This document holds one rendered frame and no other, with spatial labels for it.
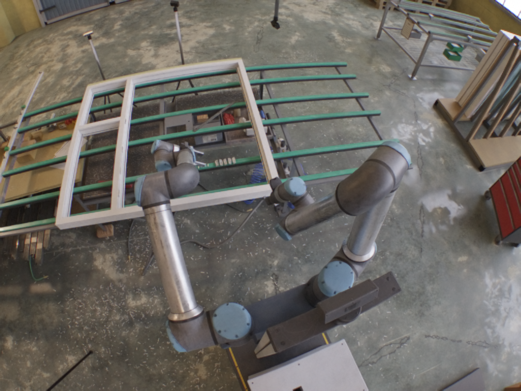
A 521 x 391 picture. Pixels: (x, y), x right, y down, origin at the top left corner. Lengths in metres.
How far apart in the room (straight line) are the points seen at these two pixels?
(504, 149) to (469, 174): 1.01
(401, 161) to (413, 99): 3.81
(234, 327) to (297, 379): 0.57
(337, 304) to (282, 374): 1.05
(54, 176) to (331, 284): 2.35
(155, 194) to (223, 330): 0.58
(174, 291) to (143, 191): 0.40
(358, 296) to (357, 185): 0.34
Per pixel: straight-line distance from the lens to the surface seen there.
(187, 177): 1.16
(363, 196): 0.83
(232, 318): 1.19
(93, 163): 2.72
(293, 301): 1.49
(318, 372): 1.64
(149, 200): 1.14
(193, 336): 1.22
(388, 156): 0.89
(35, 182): 2.89
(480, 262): 3.55
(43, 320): 3.10
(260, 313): 1.47
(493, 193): 3.89
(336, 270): 1.28
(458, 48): 6.43
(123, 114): 2.47
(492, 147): 4.74
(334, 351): 1.67
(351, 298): 0.62
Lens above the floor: 2.44
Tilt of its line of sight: 58 degrees down
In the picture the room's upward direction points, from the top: 4 degrees clockwise
